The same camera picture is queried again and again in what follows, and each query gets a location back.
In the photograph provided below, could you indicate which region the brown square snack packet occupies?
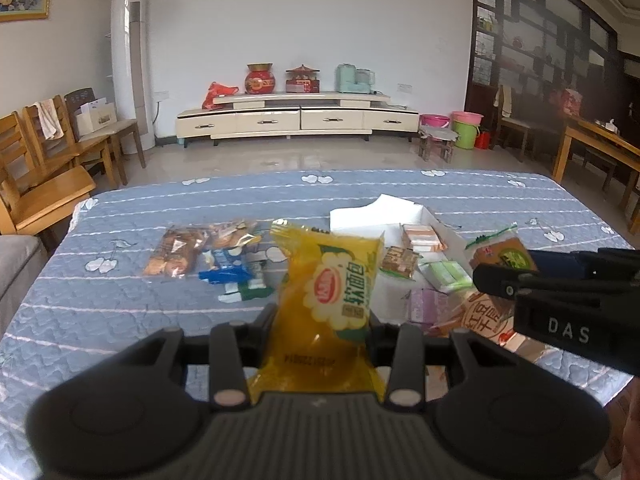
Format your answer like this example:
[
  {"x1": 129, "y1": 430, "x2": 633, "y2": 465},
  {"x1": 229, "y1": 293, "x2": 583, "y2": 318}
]
[{"x1": 470, "y1": 236, "x2": 538, "y2": 286}]

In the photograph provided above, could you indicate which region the dark back wooden chair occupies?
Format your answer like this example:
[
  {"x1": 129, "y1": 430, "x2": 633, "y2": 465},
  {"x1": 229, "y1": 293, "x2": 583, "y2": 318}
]
[{"x1": 64, "y1": 87, "x2": 147, "y2": 171}]

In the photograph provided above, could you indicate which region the pale towel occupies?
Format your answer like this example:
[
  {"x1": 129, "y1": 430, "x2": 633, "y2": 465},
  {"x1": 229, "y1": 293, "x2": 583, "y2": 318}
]
[{"x1": 34, "y1": 99, "x2": 65, "y2": 141}]

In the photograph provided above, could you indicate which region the green bucket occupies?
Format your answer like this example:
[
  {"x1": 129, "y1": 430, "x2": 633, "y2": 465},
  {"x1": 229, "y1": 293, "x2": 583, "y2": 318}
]
[{"x1": 451, "y1": 111, "x2": 484, "y2": 151}]

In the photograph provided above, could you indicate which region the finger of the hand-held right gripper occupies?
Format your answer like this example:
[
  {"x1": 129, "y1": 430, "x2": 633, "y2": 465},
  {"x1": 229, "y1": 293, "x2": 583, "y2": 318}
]
[
  {"x1": 472, "y1": 262, "x2": 601, "y2": 307},
  {"x1": 535, "y1": 247, "x2": 640, "y2": 282}
]

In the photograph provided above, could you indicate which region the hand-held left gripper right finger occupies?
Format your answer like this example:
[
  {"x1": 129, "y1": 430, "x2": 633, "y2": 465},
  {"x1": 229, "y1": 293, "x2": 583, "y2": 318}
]
[{"x1": 367, "y1": 322, "x2": 541, "y2": 411}]

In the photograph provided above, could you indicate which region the pale clear snack packet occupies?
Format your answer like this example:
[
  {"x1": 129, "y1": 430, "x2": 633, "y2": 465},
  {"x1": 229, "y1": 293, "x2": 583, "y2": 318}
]
[{"x1": 465, "y1": 223, "x2": 520, "y2": 252}]

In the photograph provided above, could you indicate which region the cream tv cabinet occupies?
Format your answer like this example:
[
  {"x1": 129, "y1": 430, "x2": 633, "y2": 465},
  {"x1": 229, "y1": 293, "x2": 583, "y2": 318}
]
[{"x1": 175, "y1": 91, "x2": 421, "y2": 148}]

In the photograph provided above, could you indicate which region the blue quilted blanket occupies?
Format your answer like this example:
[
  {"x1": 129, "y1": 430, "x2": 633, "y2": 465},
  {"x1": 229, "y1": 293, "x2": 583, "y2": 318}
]
[{"x1": 0, "y1": 169, "x2": 638, "y2": 480}]

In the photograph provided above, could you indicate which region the orange white cracker pack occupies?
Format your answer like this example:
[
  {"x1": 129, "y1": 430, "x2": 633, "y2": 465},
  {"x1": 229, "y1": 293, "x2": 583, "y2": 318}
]
[{"x1": 401, "y1": 223, "x2": 449, "y2": 253}]

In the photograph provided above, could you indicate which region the light wooden chair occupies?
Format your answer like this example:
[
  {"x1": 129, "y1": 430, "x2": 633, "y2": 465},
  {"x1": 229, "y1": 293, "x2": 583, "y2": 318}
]
[
  {"x1": 0, "y1": 111, "x2": 97, "y2": 253},
  {"x1": 24, "y1": 94, "x2": 121, "y2": 188}
]

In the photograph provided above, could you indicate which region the mint green appliance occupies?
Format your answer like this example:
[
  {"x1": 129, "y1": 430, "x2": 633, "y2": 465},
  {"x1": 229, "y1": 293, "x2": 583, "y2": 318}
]
[{"x1": 335, "y1": 63, "x2": 377, "y2": 95}]

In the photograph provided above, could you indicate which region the yellow bread packet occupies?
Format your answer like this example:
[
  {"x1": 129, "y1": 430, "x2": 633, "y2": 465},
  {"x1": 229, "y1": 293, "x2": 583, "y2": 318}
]
[{"x1": 247, "y1": 220, "x2": 388, "y2": 403}]

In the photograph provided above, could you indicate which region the red gold jar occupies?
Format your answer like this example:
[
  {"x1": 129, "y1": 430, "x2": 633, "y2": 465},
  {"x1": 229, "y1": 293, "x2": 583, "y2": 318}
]
[{"x1": 244, "y1": 62, "x2": 277, "y2": 95}]

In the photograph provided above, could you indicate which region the small wooden stool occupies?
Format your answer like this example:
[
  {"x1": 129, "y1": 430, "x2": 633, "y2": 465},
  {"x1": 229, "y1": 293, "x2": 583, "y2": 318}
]
[{"x1": 417, "y1": 127, "x2": 457, "y2": 162}]

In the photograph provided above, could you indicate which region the green white snack packet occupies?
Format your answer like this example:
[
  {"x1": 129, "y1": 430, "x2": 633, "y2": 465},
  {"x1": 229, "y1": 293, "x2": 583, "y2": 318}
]
[{"x1": 218, "y1": 260, "x2": 276, "y2": 304}]

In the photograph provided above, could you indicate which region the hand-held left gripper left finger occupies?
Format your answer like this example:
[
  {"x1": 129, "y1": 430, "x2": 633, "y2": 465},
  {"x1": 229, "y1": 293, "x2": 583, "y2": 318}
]
[{"x1": 95, "y1": 304, "x2": 280, "y2": 411}]

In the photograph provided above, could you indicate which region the red print bread bag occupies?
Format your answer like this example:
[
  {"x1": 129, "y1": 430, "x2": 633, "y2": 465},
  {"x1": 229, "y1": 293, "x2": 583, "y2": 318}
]
[{"x1": 425, "y1": 287, "x2": 521, "y2": 348}]

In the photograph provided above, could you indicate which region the white standing air conditioner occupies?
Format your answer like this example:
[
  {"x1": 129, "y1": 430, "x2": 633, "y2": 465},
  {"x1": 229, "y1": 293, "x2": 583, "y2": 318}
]
[{"x1": 110, "y1": 0, "x2": 157, "y2": 155}]

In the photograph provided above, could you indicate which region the clear round biscuit packet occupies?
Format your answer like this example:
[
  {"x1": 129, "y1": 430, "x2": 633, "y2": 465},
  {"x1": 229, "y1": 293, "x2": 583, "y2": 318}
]
[{"x1": 202, "y1": 218, "x2": 263, "y2": 251}]

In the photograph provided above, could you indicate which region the wooden side table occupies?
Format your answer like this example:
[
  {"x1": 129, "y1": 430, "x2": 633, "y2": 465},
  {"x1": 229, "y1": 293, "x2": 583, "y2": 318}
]
[{"x1": 552, "y1": 119, "x2": 640, "y2": 233}]

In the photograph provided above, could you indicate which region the dark wooden display shelf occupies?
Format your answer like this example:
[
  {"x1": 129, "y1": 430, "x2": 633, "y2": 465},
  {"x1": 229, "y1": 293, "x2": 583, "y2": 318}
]
[{"x1": 465, "y1": 0, "x2": 640, "y2": 161}]

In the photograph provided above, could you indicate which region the red gift box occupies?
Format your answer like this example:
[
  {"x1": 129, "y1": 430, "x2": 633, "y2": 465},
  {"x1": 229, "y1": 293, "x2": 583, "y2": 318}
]
[{"x1": 285, "y1": 64, "x2": 321, "y2": 94}]

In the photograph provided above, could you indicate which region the light green snack packet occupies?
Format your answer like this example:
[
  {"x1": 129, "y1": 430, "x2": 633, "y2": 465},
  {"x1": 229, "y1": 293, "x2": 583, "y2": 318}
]
[{"x1": 419, "y1": 259, "x2": 476, "y2": 293}]

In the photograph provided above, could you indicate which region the white cardboard box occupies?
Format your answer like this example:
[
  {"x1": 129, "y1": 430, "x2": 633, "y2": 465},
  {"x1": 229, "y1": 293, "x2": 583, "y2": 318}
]
[{"x1": 75, "y1": 97, "x2": 118, "y2": 138}]

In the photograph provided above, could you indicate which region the brown cookie packet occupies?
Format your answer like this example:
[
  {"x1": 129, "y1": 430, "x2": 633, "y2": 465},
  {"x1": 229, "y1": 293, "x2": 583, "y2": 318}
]
[{"x1": 378, "y1": 246, "x2": 420, "y2": 280}]

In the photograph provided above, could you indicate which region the purple snack packet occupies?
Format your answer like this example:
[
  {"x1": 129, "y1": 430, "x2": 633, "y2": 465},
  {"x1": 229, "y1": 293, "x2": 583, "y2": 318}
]
[{"x1": 406, "y1": 288, "x2": 453, "y2": 333}]

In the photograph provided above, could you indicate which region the dark wooden chair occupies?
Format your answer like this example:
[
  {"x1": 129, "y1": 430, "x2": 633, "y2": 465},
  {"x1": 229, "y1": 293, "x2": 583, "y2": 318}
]
[
  {"x1": 64, "y1": 87, "x2": 147, "y2": 171},
  {"x1": 492, "y1": 84, "x2": 533, "y2": 161}
]

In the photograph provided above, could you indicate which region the orange red plastic bag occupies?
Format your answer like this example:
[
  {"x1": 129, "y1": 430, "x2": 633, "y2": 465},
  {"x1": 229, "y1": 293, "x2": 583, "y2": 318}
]
[{"x1": 202, "y1": 81, "x2": 238, "y2": 111}]

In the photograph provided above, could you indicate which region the blue biscuit packet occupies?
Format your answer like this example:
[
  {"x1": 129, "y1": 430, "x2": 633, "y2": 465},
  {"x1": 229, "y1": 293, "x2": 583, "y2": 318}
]
[{"x1": 198, "y1": 247, "x2": 256, "y2": 286}]

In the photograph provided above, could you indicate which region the clear brown bread packet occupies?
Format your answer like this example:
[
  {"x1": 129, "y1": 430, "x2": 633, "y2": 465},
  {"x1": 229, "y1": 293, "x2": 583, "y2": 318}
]
[{"x1": 144, "y1": 225, "x2": 211, "y2": 278}]

